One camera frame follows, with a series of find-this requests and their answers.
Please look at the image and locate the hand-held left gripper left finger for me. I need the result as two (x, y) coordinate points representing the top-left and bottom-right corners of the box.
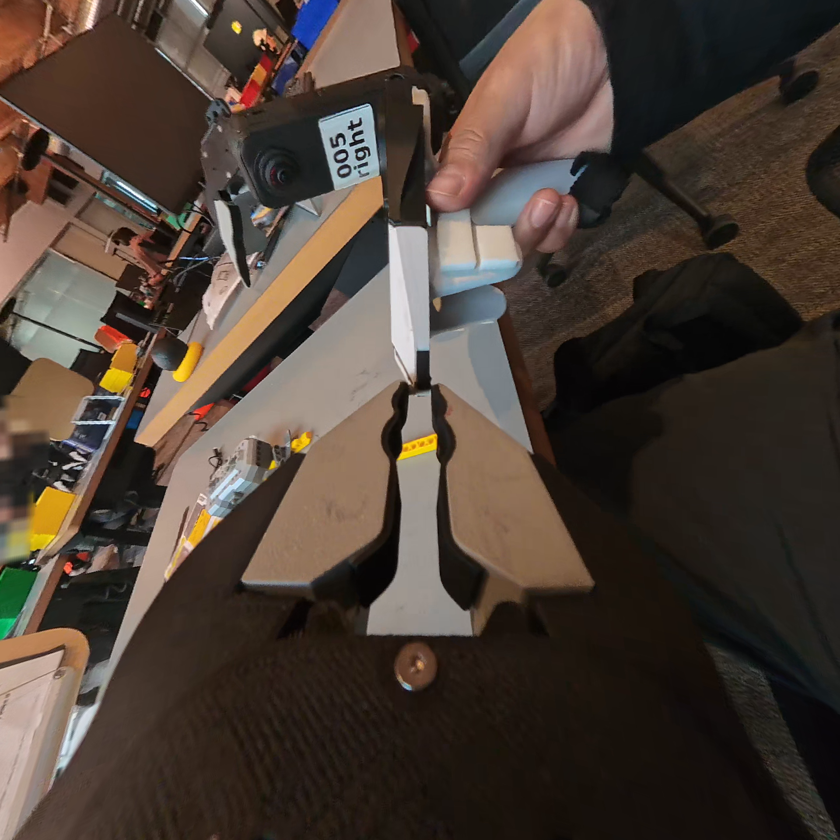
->
(240, 381), (411, 605)

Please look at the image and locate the wood rimmed grey table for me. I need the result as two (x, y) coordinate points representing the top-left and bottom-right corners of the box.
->
(134, 0), (421, 448)

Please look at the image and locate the paper sheet with drawings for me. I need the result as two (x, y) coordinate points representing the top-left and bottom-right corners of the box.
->
(202, 259), (245, 329)

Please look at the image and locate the person's right forearm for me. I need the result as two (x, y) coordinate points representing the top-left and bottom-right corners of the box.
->
(584, 0), (840, 158)

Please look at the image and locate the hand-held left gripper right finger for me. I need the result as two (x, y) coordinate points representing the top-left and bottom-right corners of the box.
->
(430, 385), (596, 634)

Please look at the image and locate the printed instruction sheet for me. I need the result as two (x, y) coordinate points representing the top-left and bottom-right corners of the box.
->
(0, 646), (67, 815)

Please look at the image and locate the yellow storage bin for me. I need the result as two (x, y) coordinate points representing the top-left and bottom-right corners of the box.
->
(98, 343), (140, 395)
(29, 486), (78, 551)

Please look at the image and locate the wooden document stand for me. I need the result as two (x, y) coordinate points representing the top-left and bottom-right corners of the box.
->
(0, 626), (89, 840)

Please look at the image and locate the green storage bin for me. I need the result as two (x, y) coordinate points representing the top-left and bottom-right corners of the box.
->
(0, 566), (39, 639)

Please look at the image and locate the person's right hand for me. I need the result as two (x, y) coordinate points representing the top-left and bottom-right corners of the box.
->
(425, 0), (621, 253)

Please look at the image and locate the idle black grey gripper device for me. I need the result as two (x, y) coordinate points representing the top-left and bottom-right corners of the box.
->
(199, 98), (322, 290)

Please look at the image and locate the person's dark clothing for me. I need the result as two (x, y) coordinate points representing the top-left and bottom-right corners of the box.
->
(545, 315), (840, 840)

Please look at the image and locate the black ball on yellow ring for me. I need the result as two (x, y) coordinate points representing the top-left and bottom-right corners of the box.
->
(152, 336), (204, 383)

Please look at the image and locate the yellow grey sticker sheet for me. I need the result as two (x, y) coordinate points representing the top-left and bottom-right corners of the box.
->
(164, 505), (224, 578)

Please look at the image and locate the large dark display panel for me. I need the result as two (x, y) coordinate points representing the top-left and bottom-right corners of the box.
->
(0, 13), (217, 217)

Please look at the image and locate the blue storage bin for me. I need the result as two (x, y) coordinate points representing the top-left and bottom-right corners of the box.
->
(292, 0), (342, 47)

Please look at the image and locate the grey brick battery box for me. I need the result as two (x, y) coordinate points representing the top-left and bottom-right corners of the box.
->
(206, 436), (293, 519)

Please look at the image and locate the black backpack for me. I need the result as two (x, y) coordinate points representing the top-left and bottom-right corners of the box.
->
(551, 252), (805, 421)

